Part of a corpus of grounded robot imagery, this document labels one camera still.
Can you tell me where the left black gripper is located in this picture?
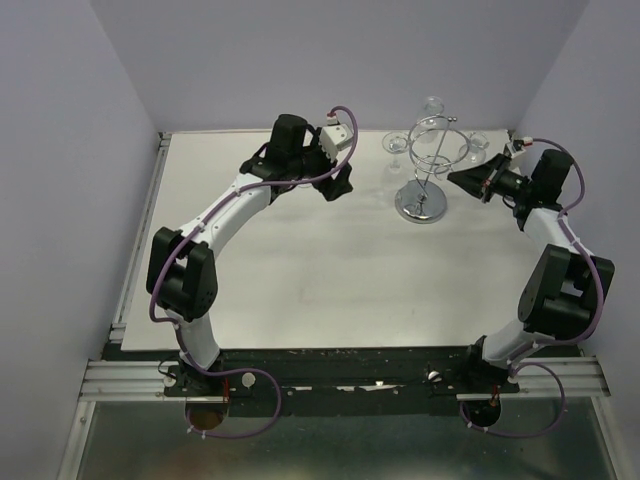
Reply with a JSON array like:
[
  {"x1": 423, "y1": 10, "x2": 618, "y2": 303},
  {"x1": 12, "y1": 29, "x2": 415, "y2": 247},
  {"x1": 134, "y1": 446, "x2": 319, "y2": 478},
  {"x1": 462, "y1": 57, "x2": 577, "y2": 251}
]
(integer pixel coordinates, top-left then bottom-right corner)
[{"x1": 289, "y1": 127, "x2": 353, "y2": 201}]

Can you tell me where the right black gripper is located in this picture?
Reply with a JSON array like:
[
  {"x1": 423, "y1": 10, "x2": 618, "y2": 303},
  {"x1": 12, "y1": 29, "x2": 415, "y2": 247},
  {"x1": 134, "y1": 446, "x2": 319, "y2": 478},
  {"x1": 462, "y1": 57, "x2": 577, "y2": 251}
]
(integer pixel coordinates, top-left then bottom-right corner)
[{"x1": 447, "y1": 153, "x2": 534, "y2": 203}]

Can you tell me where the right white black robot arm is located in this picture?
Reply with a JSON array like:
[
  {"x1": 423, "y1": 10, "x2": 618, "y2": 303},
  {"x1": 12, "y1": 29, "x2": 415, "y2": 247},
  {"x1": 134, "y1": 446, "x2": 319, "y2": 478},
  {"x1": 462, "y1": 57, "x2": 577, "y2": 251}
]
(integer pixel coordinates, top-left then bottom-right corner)
[{"x1": 447, "y1": 148, "x2": 615, "y2": 392}]

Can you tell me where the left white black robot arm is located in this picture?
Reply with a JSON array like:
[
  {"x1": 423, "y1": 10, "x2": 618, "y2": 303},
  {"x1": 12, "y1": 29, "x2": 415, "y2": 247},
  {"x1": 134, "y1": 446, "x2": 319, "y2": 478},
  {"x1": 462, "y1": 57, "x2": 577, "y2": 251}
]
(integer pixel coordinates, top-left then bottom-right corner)
[{"x1": 146, "y1": 106, "x2": 359, "y2": 395}]

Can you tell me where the right hanging wine glass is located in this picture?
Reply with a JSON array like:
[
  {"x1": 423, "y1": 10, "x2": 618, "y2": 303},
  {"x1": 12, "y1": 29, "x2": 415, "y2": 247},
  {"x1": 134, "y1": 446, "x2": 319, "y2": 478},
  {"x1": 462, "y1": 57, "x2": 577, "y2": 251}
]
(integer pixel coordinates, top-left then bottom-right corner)
[{"x1": 458, "y1": 131, "x2": 490, "y2": 164}]

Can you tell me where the hanging wine glass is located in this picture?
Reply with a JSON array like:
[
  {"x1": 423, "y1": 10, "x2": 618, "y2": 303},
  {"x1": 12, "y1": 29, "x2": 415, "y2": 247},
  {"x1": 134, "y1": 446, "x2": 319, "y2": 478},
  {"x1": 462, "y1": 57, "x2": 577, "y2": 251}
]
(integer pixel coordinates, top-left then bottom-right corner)
[
  {"x1": 458, "y1": 131, "x2": 490, "y2": 164},
  {"x1": 382, "y1": 131, "x2": 409, "y2": 173},
  {"x1": 416, "y1": 96, "x2": 444, "y2": 140}
]

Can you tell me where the chrome wine glass rack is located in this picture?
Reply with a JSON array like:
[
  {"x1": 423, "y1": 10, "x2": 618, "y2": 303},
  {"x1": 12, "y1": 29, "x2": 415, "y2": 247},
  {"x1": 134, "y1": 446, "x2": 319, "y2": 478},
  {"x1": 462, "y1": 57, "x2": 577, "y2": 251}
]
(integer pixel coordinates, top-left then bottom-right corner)
[{"x1": 394, "y1": 114, "x2": 457, "y2": 225}]

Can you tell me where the rear hanging wine glass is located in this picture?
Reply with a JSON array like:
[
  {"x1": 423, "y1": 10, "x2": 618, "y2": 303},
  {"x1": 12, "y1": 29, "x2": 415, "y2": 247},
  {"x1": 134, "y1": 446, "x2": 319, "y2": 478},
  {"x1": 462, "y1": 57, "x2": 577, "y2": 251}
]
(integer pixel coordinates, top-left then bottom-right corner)
[{"x1": 416, "y1": 96, "x2": 444, "y2": 140}]

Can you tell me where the left hanging wine glass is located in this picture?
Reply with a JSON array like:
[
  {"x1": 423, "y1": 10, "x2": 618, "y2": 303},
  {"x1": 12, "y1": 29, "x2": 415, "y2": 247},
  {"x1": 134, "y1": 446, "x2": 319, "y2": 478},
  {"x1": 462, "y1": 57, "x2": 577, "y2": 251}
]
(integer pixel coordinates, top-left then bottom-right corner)
[{"x1": 382, "y1": 131, "x2": 409, "y2": 173}]

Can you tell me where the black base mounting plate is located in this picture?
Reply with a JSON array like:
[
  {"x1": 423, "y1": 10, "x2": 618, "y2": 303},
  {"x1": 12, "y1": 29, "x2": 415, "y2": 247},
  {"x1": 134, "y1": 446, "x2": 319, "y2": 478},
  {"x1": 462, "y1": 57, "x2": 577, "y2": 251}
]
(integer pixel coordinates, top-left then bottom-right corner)
[{"x1": 103, "y1": 345, "x2": 519, "y2": 418}]

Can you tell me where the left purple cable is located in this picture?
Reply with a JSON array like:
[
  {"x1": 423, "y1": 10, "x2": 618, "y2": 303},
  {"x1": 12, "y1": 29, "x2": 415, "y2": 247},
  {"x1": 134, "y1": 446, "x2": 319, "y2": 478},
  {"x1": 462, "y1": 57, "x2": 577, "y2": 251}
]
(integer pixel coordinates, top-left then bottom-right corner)
[{"x1": 147, "y1": 105, "x2": 361, "y2": 441}]

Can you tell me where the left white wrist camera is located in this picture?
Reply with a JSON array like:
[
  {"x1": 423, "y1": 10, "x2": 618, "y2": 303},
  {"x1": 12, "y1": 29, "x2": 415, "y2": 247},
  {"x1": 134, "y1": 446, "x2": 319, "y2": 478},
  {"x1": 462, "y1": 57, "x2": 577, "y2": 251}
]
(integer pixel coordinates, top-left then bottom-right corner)
[{"x1": 319, "y1": 124, "x2": 353, "y2": 161}]

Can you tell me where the aluminium front rail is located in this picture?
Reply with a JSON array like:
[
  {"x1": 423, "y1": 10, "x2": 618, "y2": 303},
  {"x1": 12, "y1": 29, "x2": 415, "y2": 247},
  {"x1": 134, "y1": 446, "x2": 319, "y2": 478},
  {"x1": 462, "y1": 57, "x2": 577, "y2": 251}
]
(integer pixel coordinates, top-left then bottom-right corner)
[{"x1": 80, "y1": 357, "x2": 611, "y2": 403}]

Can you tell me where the aluminium rail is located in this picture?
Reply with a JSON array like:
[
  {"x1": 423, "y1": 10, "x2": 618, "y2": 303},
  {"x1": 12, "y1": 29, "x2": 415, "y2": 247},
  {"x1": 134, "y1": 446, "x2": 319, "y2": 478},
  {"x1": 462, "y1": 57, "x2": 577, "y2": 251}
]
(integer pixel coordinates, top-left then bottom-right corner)
[
  {"x1": 80, "y1": 357, "x2": 611, "y2": 403},
  {"x1": 108, "y1": 132, "x2": 173, "y2": 343}
]

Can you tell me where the aluminium left side rail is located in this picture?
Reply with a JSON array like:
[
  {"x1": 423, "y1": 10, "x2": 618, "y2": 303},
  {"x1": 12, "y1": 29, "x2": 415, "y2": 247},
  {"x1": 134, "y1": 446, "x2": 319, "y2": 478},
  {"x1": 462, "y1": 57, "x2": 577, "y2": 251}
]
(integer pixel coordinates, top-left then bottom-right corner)
[{"x1": 108, "y1": 132, "x2": 173, "y2": 343}]

